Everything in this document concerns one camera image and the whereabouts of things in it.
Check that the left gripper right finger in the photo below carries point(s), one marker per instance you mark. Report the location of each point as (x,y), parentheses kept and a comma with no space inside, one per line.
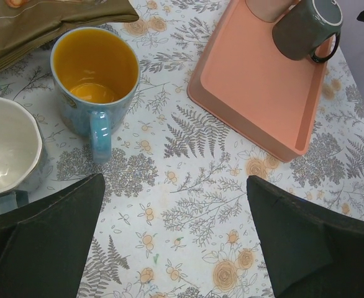
(309,251)

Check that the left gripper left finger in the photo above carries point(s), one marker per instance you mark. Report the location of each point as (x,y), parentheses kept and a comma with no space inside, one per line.
(44,245)

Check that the dark grey mug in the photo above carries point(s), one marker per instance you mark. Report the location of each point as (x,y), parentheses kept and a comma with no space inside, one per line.
(306,27)

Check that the dark teal mug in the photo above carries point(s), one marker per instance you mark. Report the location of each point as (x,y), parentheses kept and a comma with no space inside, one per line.
(23,156)

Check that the pink mug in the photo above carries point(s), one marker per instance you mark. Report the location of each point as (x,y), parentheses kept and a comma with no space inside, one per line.
(269,10)

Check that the patterned blue mug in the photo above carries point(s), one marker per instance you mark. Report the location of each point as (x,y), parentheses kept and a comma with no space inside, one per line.
(96,75)

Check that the floral table mat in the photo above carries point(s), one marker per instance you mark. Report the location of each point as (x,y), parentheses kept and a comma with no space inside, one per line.
(175,220)

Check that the pink tray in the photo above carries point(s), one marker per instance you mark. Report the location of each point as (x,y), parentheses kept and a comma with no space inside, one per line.
(242,79)

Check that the snack bag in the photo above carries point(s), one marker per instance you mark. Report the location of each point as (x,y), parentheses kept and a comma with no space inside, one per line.
(26,25)

